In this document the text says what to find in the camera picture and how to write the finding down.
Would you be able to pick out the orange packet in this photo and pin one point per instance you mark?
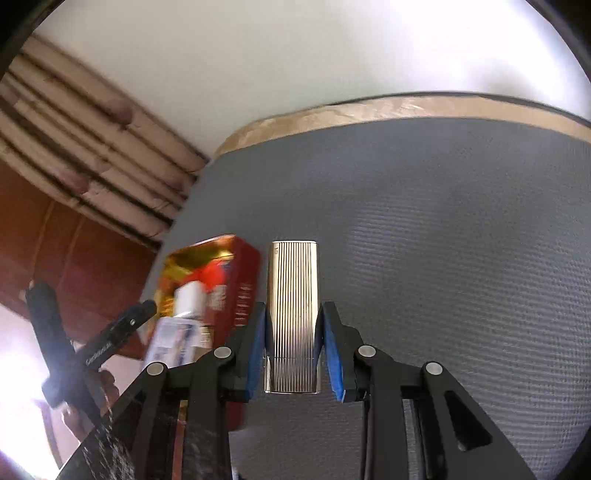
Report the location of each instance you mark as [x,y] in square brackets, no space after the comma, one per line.
[214,277]

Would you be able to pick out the tan tape strip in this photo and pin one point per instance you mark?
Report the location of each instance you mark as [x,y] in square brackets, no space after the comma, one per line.
[369,110]

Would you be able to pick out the gold ribbed metal case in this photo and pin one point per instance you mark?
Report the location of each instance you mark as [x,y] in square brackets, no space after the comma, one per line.
[292,314]

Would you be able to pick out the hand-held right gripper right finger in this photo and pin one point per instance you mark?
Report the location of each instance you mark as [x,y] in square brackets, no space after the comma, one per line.
[332,357]

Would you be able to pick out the grey mesh mat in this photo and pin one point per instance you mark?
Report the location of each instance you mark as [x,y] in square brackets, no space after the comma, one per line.
[438,230]

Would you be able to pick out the beige slatted panel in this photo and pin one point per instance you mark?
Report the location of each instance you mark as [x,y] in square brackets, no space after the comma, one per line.
[69,138]

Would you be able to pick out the person's left hand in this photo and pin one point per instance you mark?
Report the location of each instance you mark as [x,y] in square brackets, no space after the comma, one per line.
[107,384]

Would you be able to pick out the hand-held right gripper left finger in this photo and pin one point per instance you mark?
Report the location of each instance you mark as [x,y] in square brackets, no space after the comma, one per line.
[256,357]

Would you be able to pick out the dark red toffee tin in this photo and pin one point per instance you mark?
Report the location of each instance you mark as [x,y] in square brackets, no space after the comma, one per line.
[244,277]

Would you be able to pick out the clear plastic box with label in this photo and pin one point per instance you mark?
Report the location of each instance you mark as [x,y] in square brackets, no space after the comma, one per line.
[173,342]

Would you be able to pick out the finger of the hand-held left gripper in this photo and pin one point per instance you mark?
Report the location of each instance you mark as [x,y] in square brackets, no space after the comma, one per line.
[122,328]

